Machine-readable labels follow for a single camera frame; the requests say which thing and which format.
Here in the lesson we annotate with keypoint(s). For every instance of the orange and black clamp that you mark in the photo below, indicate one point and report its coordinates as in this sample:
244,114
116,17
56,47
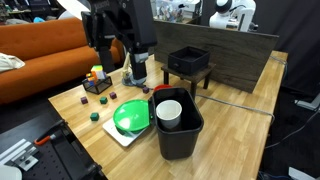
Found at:
43,140

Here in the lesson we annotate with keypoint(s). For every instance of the multicoloured puzzle cube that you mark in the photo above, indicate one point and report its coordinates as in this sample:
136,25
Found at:
97,72

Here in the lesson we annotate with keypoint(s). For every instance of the silver aluminium bracket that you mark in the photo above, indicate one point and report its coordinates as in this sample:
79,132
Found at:
20,156

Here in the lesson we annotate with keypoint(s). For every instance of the grey round base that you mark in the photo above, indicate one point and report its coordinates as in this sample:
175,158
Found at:
128,82

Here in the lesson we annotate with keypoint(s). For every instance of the green plastic plate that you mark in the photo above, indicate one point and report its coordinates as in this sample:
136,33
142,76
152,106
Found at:
131,115

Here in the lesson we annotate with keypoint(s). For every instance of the dark wooden board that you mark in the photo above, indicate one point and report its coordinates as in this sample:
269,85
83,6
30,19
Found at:
233,56

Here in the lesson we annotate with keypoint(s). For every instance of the white flat object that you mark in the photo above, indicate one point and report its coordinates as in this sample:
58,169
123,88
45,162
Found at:
300,174

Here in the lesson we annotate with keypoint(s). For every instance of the shelf with boxes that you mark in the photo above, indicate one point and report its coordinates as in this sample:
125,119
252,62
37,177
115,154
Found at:
173,11

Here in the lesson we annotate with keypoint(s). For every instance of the white paper cup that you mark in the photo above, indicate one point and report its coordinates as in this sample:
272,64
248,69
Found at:
169,113

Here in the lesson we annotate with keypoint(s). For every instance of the purple cube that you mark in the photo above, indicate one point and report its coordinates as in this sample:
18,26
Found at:
113,95
146,90
84,100

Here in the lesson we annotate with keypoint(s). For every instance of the small blue item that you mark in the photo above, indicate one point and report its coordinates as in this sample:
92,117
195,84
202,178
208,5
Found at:
38,20

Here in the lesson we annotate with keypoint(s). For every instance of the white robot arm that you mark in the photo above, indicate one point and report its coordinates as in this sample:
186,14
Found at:
238,15

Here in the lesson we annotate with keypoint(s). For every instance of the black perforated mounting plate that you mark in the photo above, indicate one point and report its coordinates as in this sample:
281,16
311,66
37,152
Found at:
50,163

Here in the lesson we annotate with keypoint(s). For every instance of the green cube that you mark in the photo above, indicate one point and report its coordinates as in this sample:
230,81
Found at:
94,116
103,100

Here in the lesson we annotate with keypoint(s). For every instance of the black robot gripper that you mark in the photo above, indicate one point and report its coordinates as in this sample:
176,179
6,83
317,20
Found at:
133,20

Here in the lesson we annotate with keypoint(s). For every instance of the white curved object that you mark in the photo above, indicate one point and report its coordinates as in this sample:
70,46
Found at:
75,6

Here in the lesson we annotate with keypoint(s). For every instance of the white cloth bag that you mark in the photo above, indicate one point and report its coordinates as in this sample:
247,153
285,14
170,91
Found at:
8,61

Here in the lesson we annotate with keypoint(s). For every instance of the black plastic bin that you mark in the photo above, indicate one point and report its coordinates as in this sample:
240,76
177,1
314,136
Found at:
180,143

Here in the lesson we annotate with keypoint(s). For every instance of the black square box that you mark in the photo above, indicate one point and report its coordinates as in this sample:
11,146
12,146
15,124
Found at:
188,63

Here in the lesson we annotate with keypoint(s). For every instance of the orange sofa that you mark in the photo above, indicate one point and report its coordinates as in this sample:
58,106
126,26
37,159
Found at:
43,66

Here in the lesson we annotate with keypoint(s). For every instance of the white kitchen scale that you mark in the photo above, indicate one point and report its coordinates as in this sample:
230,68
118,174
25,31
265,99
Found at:
123,138

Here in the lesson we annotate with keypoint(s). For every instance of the light grey metal bar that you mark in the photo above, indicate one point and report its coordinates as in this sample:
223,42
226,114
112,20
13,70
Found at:
310,104

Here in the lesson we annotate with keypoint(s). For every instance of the dark wooden stool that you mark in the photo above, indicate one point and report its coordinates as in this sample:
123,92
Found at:
200,75

